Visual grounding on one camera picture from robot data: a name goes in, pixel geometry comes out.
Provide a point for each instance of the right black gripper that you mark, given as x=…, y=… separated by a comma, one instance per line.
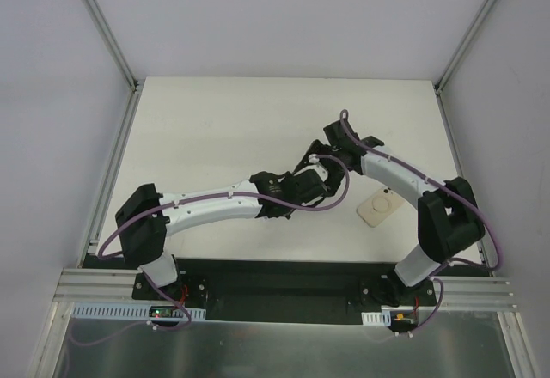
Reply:
x=319, y=150

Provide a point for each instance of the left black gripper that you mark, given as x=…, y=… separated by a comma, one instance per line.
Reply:
x=309, y=185

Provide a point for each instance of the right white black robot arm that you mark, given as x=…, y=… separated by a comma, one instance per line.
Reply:
x=448, y=219

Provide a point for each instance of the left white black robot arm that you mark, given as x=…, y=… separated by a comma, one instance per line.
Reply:
x=148, y=217

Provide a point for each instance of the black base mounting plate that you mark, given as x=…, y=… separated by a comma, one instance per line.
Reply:
x=323, y=293

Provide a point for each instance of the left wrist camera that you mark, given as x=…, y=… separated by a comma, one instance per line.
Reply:
x=313, y=159

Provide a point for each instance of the beige phone with ring holder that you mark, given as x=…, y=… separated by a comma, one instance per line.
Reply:
x=379, y=206

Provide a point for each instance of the right white slotted cable duct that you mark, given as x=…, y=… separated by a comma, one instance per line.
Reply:
x=376, y=318

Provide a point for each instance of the white slotted cable duct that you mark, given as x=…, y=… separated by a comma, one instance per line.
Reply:
x=376, y=318
x=116, y=311

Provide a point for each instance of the left aluminium frame post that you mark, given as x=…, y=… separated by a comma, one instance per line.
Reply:
x=110, y=42

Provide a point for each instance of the aluminium frame post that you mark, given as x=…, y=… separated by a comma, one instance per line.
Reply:
x=110, y=42
x=467, y=40

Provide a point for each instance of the left white slotted cable duct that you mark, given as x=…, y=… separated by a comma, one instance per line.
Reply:
x=116, y=311

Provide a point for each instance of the right aluminium frame post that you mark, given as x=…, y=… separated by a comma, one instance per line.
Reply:
x=467, y=40

